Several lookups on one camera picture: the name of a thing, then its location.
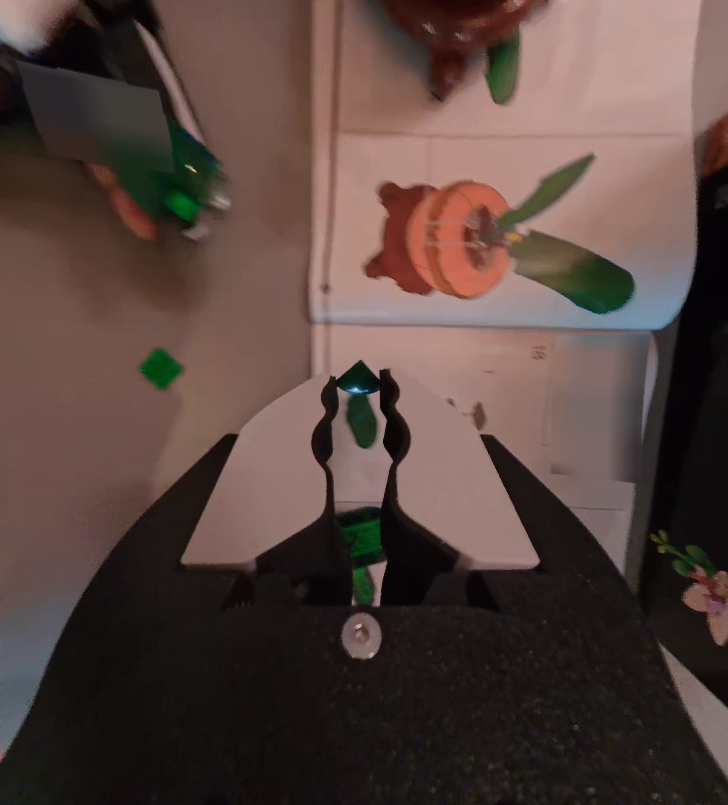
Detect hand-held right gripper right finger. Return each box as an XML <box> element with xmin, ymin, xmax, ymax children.
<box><xmin>380</xmin><ymin>369</ymin><xmax>540</xmax><ymax>570</ymax></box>

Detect black orchid print box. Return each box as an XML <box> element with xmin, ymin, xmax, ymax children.
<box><xmin>637</xmin><ymin>82</ymin><xmax>728</xmax><ymax>724</ymax></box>

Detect toy instruction booklet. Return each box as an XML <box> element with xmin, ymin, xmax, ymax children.
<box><xmin>307</xmin><ymin>0</ymin><xmax>705</xmax><ymax>554</ymax></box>

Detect small green square plate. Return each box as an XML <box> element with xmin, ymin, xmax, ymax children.
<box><xmin>138</xmin><ymin>347</ymin><xmax>186</xmax><ymax>391</ymax></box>

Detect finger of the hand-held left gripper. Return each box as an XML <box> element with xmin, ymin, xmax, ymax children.
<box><xmin>134</xmin><ymin>22</ymin><xmax>208</xmax><ymax>148</ymax></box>

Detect coral toy piece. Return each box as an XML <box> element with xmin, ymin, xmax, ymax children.
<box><xmin>87</xmin><ymin>162</ymin><xmax>159</xmax><ymax>242</ymax></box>

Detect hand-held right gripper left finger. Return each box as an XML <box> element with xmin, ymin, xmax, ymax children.
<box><xmin>180</xmin><ymin>374</ymin><xmax>341</xmax><ymax>574</ymax></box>

